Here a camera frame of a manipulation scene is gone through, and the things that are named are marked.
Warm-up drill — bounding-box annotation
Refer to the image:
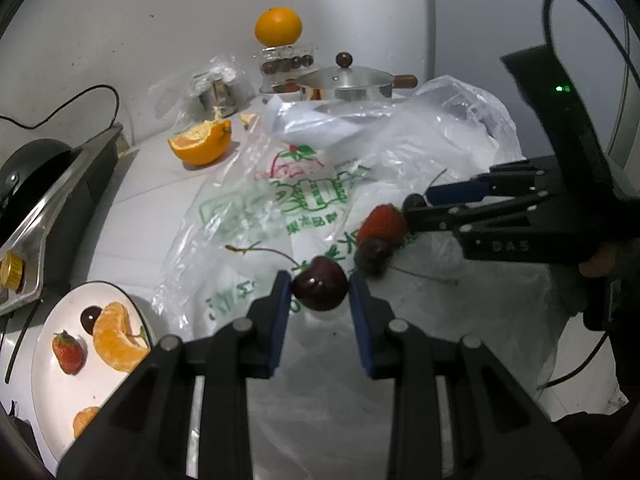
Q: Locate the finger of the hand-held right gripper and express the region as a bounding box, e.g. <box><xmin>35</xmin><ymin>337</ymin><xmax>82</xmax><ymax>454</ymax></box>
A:
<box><xmin>426</xmin><ymin>156</ymin><xmax>571</xmax><ymax>206</ymax></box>
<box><xmin>404</xmin><ymin>194</ymin><xmax>561</xmax><ymax>233</ymax></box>

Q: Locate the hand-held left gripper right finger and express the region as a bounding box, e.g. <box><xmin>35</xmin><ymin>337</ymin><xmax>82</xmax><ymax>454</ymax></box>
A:
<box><xmin>349</xmin><ymin>271</ymin><xmax>583</xmax><ymax>480</ymax></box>

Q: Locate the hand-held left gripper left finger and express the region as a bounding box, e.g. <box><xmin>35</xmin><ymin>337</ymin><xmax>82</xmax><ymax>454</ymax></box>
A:
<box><xmin>57</xmin><ymin>270</ymin><xmax>292</xmax><ymax>480</ymax></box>

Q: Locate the red strawberry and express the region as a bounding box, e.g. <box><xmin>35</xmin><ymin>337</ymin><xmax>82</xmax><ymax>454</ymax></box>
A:
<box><xmin>52</xmin><ymin>330</ymin><xmax>85</xmax><ymax>376</ymax></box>
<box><xmin>356</xmin><ymin>203</ymin><xmax>408</xmax><ymax>243</ymax></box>

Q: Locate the dark cherry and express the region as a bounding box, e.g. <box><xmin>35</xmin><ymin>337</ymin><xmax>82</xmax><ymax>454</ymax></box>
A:
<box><xmin>225</xmin><ymin>242</ymin><xmax>349</xmax><ymax>312</ymax></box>
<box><xmin>354</xmin><ymin>239</ymin><xmax>458</xmax><ymax>285</ymax></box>
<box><xmin>81</xmin><ymin>306</ymin><xmax>105</xmax><ymax>335</ymax></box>

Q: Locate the clear printed plastic bag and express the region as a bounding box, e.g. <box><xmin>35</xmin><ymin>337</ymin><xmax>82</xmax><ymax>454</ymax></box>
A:
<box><xmin>152</xmin><ymin>75</ymin><xmax>561</xmax><ymax>480</ymax></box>

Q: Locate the large tangerine piece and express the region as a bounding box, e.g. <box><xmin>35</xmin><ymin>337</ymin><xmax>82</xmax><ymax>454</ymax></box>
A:
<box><xmin>92</xmin><ymin>301</ymin><xmax>152</xmax><ymax>373</ymax></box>

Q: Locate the small tangerine segment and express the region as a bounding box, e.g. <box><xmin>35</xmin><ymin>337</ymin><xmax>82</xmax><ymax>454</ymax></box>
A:
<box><xmin>73</xmin><ymin>406</ymin><xmax>101</xmax><ymax>440</ymax></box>

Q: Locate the white plate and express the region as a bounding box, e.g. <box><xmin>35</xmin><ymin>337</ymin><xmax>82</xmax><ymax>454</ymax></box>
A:
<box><xmin>31</xmin><ymin>281</ymin><xmax>156</xmax><ymax>466</ymax></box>

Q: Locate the person's right hand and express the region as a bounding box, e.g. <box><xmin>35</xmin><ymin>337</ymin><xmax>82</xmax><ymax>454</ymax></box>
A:
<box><xmin>579</xmin><ymin>244</ymin><xmax>622</xmax><ymax>281</ymax></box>

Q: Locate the cut orange half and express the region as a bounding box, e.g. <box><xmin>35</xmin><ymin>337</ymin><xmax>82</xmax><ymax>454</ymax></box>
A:
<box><xmin>167</xmin><ymin>119</ymin><xmax>233</xmax><ymax>166</ymax></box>

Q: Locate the clear container of cherries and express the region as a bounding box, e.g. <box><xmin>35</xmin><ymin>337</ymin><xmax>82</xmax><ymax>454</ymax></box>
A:
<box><xmin>258</xmin><ymin>42</ymin><xmax>321</xmax><ymax>95</ymax></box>

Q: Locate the steel cup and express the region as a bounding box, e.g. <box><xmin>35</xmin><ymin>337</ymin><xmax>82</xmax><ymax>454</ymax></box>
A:
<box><xmin>192</xmin><ymin>77</ymin><xmax>238</xmax><ymax>116</ymax></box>

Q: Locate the whole orange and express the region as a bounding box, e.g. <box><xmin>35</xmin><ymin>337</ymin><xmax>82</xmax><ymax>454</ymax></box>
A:
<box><xmin>255</xmin><ymin>7</ymin><xmax>303</xmax><ymax>47</ymax></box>

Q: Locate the steel induction cooker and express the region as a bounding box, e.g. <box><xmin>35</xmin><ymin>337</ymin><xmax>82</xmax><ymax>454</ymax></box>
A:
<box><xmin>0</xmin><ymin>124</ymin><xmax>125</xmax><ymax>313</ymax></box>

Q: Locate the crumpled clear plastic bag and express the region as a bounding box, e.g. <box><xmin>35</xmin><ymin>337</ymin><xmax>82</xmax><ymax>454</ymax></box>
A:
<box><xmin>150</xmin><ymin>52</ymin><xmax>256</xmax><ymax>126</ymax></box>

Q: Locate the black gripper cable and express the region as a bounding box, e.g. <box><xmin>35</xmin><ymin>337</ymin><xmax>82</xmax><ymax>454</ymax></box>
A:
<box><xmin>537</xmin><ymin>0</ymin><xmax>640</xmax><ymax>391</ymax></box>

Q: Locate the black cooker power cable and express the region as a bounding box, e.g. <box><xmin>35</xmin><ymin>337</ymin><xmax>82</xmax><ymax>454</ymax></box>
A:
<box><xmin>0</xmin><ymin>85</ymin><xmax>121</xmax><ymax>128</ymax></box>

